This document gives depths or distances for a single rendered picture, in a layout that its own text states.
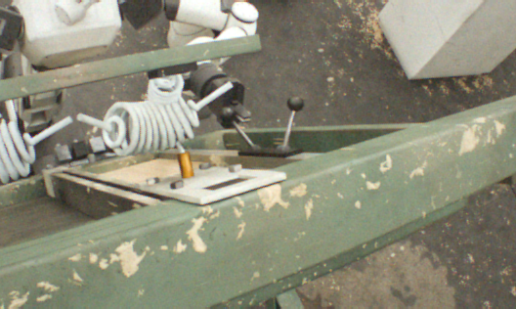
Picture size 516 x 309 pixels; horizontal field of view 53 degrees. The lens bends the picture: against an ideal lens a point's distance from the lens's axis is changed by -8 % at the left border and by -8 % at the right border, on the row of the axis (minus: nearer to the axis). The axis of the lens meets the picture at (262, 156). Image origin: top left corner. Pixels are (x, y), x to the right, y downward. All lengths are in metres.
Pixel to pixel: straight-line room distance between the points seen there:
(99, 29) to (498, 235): 2.90
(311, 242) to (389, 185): 0.13
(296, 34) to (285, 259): 3.12
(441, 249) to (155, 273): 2.91
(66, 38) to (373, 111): 2.43
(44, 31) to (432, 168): 1.04
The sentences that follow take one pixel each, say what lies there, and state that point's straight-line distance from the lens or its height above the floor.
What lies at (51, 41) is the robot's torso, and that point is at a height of 1.31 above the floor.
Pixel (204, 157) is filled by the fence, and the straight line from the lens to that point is 1.47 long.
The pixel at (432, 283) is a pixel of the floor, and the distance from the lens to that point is 3.23.
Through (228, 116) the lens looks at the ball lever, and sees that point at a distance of 1.23.
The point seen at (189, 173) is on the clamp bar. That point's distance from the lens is 0.68.
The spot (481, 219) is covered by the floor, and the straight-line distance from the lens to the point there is 3.67.
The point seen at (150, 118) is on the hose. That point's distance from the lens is 0.65.
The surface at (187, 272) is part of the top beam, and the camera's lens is 0.53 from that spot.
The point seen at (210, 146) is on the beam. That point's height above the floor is 0.89.
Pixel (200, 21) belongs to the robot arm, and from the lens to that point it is 1.59.
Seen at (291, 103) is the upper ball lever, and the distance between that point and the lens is 1.18.
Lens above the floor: 2.43
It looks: 54 degrees down
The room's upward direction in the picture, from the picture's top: 36 degrees clockwise
